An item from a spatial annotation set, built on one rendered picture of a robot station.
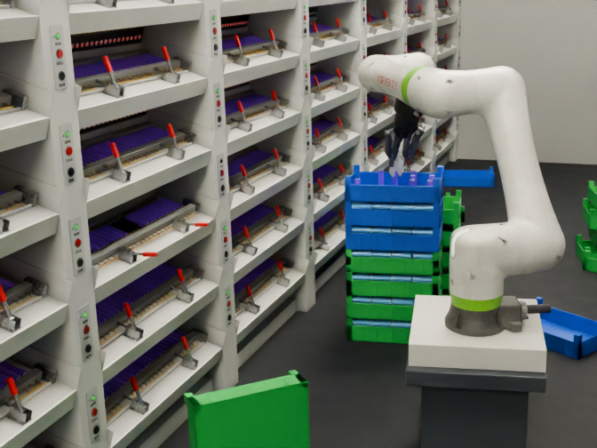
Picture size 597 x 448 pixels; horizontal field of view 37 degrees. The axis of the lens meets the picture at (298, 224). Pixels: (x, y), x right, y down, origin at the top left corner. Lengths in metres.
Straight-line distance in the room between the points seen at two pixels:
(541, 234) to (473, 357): 0.34
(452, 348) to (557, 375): 0.75
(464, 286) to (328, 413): 0.62
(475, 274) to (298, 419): 0.58
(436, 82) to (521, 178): 0.31
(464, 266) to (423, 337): 0.20
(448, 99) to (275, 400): 0.85
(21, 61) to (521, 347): 1.26
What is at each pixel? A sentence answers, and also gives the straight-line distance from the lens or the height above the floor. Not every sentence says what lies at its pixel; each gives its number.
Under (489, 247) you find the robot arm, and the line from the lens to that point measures 2.12.
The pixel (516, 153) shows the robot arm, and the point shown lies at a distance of 2.26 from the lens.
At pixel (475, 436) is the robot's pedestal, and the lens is 2.24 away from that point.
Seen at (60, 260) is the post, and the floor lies 0.63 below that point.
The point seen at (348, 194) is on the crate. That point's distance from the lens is 2.85.
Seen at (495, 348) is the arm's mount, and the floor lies 0.34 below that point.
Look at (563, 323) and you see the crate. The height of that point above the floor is 0.01.
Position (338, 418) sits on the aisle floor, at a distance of 2.52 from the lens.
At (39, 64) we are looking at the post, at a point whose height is 1.03.
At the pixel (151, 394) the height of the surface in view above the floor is 0.16.
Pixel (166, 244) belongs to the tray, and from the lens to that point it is 2.26.
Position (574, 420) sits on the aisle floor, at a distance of 2.58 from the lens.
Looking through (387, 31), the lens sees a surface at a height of 0.93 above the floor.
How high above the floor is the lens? 1.17
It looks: 15 degrees down
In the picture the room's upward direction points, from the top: 2 degrees counter-clockwise
